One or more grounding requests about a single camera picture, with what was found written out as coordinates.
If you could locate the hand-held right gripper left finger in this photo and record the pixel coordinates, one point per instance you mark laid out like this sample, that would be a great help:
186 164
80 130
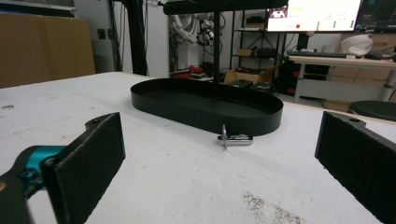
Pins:
81 168

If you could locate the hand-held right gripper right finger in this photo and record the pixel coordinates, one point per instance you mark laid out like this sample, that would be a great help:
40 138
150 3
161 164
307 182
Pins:
361 161

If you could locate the black two-tier tray stand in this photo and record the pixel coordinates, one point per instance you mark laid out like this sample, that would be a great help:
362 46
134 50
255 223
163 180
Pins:
205 107

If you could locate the black round stool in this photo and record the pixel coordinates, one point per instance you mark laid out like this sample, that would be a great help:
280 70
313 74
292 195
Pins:
373 110

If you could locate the white desk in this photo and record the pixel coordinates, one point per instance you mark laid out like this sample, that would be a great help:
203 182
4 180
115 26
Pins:
342 76

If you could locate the black keyboard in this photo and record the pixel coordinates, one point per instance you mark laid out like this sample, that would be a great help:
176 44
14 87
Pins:
316 53

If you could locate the white cap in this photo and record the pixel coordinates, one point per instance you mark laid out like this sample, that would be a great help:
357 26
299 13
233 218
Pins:
356 44

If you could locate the brown cardboard panel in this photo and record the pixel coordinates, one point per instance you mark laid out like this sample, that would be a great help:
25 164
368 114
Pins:
43 46

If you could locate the black metal stand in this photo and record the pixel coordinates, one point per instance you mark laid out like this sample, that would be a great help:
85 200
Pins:
135 35

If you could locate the open cardboard box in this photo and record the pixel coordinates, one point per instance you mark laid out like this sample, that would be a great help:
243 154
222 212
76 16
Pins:
246 74

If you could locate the dark computer monitor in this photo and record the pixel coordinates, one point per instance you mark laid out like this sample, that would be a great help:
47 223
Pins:
376 14

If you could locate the black metal shelf rack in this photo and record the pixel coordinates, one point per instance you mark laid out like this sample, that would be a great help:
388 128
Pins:
253 40

